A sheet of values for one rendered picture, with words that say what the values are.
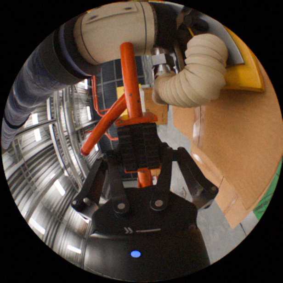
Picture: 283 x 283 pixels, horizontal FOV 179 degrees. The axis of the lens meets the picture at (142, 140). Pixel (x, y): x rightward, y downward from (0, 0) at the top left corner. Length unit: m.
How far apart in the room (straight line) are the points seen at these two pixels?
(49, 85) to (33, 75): 0.06
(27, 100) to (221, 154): 0.44
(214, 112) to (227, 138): 0.05
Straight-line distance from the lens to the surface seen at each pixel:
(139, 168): 0.16
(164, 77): 0.15
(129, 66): 0.15
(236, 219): 0.81
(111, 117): 0.17
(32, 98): 0.30
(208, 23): 0.17
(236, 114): 0.16
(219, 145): 0.19
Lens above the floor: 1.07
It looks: level
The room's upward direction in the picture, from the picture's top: 97 degrees counter-clockwise
